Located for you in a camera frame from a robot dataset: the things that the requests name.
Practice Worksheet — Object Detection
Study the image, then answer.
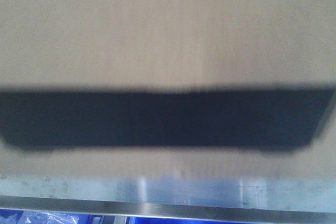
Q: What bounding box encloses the blue plastic bin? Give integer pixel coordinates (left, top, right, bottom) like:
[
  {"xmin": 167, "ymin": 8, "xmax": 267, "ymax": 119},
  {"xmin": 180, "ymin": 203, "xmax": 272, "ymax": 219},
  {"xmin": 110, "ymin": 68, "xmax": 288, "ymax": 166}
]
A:
[{"xmin": 87, "ymin": 215, "xmax": 335, "ymax": 224}]

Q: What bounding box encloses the brown cardboard box black print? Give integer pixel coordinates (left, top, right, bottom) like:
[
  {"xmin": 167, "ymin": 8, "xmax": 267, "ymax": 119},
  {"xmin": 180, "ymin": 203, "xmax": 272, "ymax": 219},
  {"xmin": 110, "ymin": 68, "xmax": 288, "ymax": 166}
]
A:
[{"xmin": 1, "ymin": 0, "xmax": 335, "ymax": 180}]

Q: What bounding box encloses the clear plastic bag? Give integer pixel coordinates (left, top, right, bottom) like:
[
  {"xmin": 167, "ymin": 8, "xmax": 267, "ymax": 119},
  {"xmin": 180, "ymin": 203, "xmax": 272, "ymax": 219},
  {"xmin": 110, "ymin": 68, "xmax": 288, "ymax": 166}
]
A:
[{"xmin": 17, "ymin": 211, "xmax": 91, "ymax": 224}]

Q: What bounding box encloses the metal shelf rail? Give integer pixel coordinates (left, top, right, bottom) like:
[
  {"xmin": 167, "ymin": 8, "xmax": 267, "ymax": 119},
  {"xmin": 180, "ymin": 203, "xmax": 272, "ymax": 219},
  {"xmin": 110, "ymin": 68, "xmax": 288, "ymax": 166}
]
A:
[{"xmin": 1, "ymin": 174, "xmax": 335, "ymax": 221}]

